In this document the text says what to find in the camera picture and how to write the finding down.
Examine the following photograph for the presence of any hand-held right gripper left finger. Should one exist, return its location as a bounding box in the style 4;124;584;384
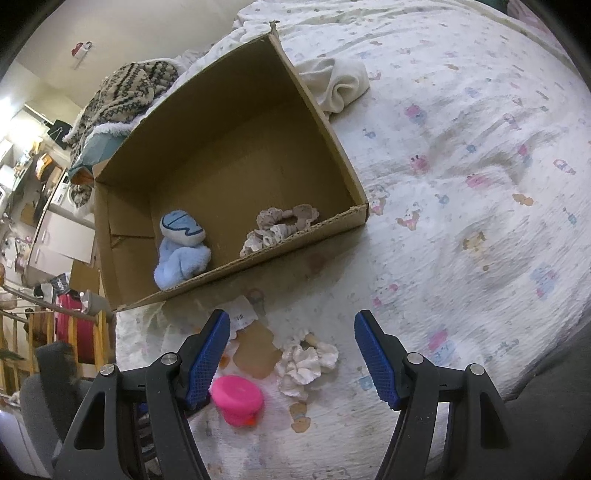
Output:
53;309;231;480

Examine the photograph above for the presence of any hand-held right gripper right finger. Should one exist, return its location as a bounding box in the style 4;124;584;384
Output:
354;310;516;480

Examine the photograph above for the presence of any pink plastic toy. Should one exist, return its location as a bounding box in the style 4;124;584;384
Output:
210;375;265;426

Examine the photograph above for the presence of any white frilly scrunchie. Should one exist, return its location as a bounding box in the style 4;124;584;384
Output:
274;329;339;401

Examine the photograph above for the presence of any light blue plush toy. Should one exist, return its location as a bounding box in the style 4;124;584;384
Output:
154;210;212;291

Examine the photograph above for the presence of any beige frilly scrunchie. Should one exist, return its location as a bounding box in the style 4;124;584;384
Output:
239;204;320;258

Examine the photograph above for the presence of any cardboard box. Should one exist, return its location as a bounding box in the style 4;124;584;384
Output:
92;21;370;311

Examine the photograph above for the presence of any white paper label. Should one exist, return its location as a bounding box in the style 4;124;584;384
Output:
228;296;259;334

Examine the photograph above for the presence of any red suitcase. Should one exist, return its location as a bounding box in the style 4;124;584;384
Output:
55;292;100;365

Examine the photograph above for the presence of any grey chair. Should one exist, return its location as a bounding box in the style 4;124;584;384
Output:
19;340;95;462

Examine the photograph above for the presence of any printed bed sheet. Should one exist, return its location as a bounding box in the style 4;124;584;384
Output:
115;0;591;480

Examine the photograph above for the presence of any wooden rack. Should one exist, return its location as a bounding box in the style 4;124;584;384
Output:
0;282;116;398

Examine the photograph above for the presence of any white cabinet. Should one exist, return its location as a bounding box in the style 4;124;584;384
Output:
25;203;97;278

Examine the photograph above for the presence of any teal pillow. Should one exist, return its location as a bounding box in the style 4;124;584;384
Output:
68;126;131;176

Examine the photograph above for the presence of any cream white cloth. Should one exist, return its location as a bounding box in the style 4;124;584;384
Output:
294;57;371;115

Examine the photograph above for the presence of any patterned knit blanket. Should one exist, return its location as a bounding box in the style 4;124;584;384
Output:
64;59;180;143

